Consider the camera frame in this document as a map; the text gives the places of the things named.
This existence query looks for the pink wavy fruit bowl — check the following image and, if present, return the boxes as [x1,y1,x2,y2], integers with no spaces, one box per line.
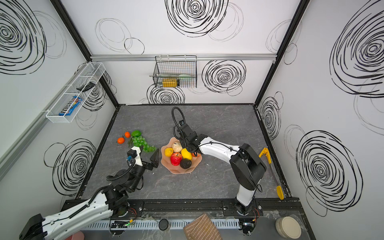
[161,137,203,174]

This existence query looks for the yellow fake lemon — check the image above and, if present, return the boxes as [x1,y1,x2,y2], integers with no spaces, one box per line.
[181,148,193,160]

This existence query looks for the yellow fake pear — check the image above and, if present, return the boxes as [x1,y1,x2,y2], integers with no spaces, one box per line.
[164,148,174,158]

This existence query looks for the red fake apple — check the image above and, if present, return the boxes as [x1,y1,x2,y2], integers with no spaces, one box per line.
[170,152,183,166]

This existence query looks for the dark fake avocado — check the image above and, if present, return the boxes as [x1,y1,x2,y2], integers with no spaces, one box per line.
[180,159,192,170]

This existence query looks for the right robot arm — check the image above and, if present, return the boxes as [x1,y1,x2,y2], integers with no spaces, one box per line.
[174,120,267,215]

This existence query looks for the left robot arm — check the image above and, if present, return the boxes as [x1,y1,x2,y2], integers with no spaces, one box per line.
[19,147,159,240]

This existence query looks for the green fake grapes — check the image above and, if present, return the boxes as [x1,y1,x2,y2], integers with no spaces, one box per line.
[128,136,157,153]

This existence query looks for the green fake lime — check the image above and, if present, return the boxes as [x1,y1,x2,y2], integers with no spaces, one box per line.
[131,130,142,138]

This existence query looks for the yellow sponge in basket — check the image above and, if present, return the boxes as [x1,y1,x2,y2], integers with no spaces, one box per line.
[162,78,179,88]

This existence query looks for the green item in basket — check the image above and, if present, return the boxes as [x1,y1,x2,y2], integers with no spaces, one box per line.
[152,74,194,80]

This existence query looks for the blue candy packet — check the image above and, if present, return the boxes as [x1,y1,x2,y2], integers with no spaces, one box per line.
[59,96,83,116]

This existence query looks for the striped brown cloth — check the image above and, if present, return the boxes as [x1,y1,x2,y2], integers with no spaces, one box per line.
[183,213,223,240]

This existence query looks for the black remote control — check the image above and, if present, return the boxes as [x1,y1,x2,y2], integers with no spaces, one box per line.
[77,82,96,93]

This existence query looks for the pink cup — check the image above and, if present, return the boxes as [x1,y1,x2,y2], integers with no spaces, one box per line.
[65,231,85,240]

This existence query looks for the white slotted cable duct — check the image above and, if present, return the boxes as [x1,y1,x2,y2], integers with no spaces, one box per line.
[81,219,240,231]

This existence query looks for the black wire wall basket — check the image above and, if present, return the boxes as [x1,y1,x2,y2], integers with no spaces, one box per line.
[150,55,198,88]

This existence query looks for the white wire wall shelf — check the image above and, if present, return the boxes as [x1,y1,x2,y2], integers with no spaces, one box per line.
[46,62,106,124]

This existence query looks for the yellow handled tongs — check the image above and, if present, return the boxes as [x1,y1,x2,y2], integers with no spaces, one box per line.
[259,148,285,200]

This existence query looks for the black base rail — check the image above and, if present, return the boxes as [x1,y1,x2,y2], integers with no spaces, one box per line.
[61,197,302,217]

